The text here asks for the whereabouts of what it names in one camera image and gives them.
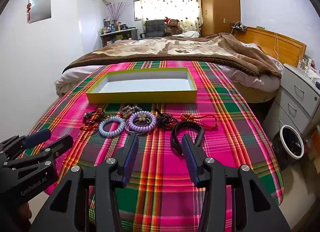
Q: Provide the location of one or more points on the brown patterned fleece blanket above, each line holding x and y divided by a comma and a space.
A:
175, 47

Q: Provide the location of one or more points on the group of desk bottles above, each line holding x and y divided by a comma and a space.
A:
111, 26

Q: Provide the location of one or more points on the white pillow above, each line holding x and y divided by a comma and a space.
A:
191, 34

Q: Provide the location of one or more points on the purple branch decoration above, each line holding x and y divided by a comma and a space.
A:
116, 12

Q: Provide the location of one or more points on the group of nightstand items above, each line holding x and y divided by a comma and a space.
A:
310, 67

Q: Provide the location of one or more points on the wooden wardrobe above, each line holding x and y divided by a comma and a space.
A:
220, 4

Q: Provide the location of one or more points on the small cluttered desk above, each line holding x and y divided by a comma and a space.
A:
117, 37

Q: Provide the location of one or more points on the grey drawer nightstand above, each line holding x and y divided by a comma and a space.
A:
292, 92

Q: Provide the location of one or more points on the yellow shallow cardboard box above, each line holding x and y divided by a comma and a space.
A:
150, 84

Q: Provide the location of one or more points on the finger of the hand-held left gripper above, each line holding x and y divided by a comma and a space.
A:
57, 147
37, 137

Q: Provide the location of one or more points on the pink green plaid blanket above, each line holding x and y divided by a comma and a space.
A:
160, 197

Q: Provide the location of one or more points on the pink thin bangle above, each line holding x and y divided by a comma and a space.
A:
140, 134

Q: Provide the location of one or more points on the silver wall poster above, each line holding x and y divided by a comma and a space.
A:
40, 9

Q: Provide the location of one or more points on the rhinestone hair accessory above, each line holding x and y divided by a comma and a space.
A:
127, 110

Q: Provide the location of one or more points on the black white-rimmed trash bin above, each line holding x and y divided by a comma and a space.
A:
282, 147

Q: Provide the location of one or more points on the person's left hand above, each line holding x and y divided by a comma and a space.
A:
23, 214

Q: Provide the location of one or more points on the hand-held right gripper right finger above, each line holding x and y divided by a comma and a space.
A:
188, 157

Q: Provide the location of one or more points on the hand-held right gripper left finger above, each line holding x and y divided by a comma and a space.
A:
135, 152

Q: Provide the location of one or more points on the orange red knot ornament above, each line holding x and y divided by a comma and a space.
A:
186, 117

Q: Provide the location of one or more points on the brown teddy bear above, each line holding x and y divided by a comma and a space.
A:
173, 26

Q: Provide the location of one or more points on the wooden bed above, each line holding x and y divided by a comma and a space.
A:
282, 44

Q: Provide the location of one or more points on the red hanging wall ornament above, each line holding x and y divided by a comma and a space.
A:
29, 12

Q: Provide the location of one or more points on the headboard shelf with chargers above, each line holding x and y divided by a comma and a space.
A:
238, 26

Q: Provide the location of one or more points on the black wrist band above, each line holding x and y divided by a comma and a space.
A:
175, 137

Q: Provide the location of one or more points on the black office chair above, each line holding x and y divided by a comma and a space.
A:
153, 27

